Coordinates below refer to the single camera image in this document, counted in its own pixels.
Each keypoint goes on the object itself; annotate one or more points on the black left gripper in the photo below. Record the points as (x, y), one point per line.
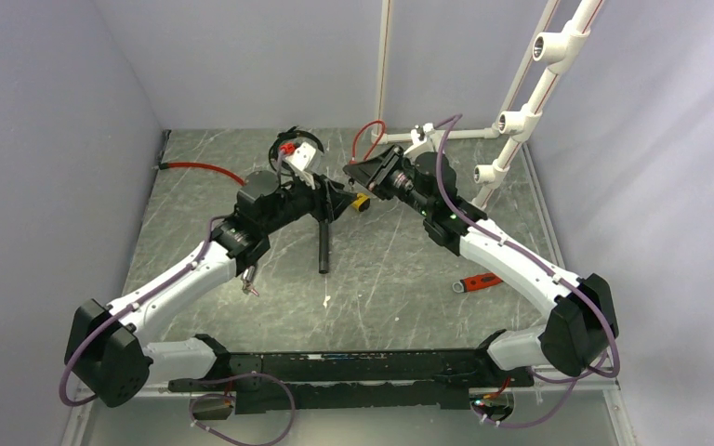
(328, 199)

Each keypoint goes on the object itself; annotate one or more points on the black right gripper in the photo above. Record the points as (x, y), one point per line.
(364, 172)

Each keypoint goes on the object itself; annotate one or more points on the yellow padlock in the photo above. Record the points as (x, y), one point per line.
(361, 202)

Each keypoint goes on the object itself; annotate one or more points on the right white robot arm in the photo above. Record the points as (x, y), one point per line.
(580, 322)

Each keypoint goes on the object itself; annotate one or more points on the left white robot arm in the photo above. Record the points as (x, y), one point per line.
(113, 348)

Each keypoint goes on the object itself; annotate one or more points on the small silver keys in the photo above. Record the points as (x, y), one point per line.
(248, 282)

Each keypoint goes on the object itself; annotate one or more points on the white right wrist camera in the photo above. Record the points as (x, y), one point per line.
(424, 138)

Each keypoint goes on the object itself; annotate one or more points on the red handled wrench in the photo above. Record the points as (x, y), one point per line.
(475, 283)

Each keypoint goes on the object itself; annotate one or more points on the red cable bike lock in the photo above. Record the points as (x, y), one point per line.
(201, 166)

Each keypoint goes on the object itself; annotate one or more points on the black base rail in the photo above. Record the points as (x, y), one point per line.
(448, 379)

